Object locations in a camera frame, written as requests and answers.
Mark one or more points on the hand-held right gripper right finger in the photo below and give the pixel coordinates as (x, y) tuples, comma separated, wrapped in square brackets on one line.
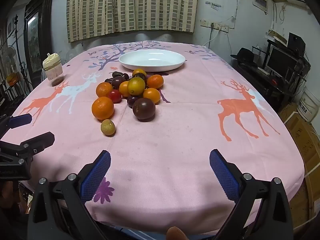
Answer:
[(223, 175)]

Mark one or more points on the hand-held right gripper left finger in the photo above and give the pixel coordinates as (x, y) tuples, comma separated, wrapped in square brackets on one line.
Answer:
[(96, 175)]

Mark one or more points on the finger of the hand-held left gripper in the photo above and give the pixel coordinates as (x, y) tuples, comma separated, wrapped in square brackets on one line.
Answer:
[(37, 141), (21, 120)]

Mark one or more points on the small yellowish fruit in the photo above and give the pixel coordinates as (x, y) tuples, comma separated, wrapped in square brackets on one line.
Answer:
[(108, 127)]

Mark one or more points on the large orange mandarin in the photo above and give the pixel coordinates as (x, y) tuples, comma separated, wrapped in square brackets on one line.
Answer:
[(102, 108)]

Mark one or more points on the large dark purple tomato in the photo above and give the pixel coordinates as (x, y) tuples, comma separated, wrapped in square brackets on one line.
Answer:
[(143, 109)]

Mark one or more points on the red cherry tomato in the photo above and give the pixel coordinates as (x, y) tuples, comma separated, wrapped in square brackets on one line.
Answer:
[(115, 96)]

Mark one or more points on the smooth orange tomato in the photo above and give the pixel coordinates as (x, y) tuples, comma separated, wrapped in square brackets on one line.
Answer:
[(123, 89)]

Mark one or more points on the dark purple cherry tomato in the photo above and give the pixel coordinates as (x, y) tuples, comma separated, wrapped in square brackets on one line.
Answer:
[(132, 101), (118, 82)]

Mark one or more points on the yellow-green tomato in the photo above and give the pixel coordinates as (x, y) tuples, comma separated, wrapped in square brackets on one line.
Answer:
[(136, 86)]

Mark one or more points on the small orange tomato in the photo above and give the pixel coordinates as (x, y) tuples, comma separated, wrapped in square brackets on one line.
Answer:
[(139, 72)]

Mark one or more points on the white oval plate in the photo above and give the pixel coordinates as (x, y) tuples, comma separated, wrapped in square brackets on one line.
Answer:
[(152, 60)]

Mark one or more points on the person's right hand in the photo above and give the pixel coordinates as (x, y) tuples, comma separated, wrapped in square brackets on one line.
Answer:
[(175, 233)]

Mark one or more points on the plastic cup with beige lid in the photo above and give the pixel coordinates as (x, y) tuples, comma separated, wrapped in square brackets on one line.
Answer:
[(52, 70)]

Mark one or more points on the pink deer print tablecloth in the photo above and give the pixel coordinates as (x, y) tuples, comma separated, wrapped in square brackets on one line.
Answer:
[(175, 135)]

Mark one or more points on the electric fan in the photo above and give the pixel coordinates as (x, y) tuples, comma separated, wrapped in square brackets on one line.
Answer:
[(10, 55)]

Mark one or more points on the cardboard box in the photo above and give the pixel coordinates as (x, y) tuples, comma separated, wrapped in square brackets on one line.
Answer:
[(300, 135)]

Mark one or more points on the black light stand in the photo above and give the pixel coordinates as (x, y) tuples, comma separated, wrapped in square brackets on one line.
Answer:
[(16, 30)]

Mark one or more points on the dark elongated cherry tomato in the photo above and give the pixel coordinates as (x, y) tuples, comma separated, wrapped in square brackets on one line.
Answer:
[(108, 80), (117, 74), (125, 76)]

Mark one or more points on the black desk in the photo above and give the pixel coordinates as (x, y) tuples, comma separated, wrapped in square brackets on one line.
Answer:
[(262, 85)]

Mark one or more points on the white bucket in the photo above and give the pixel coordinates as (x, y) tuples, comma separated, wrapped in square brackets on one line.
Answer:
[(306, 105)]

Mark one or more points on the dark wooden framed mirror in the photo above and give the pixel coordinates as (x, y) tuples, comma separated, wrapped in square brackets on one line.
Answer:
[(37, 10)]

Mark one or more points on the black hat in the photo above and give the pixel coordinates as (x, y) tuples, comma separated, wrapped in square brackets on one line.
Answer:
[(243, 55)]

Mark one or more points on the computer monitor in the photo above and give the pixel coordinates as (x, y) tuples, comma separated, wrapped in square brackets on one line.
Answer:
[(280, 62)]

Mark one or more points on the black speaker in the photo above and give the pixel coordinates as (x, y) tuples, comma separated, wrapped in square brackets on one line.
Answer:
[(296, 42)]

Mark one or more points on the beige checked curtain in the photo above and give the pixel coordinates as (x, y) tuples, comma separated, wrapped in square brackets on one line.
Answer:
[(130, 5)]

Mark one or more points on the white wall socket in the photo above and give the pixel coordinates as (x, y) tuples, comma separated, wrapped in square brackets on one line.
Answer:
[(205, 23)]

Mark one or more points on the white wall box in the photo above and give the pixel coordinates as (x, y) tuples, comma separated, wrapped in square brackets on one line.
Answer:
[(260, 1)]

